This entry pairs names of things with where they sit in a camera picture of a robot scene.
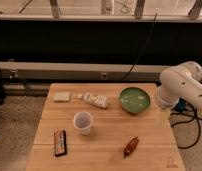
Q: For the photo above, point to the white crumpled tube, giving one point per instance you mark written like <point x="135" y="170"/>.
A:
<point x="95" y="100"/>

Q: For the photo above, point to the dark chocolate bar wrapper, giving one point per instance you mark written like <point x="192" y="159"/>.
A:
<point x="60" y="147"/>

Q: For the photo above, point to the blue power adapter box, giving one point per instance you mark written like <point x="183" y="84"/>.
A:
<point x="180" y="106"/>

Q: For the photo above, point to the red chili pepper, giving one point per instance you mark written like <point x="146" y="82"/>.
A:
<point x="131" y="146"/>

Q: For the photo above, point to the pale sponge block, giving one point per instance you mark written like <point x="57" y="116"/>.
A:
<point x="61" y="97"/>

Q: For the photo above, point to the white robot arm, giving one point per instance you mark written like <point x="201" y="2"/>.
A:
<point x="180" y="81"/>

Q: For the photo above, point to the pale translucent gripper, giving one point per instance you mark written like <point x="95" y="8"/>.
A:
<point x="163" y="116"/>

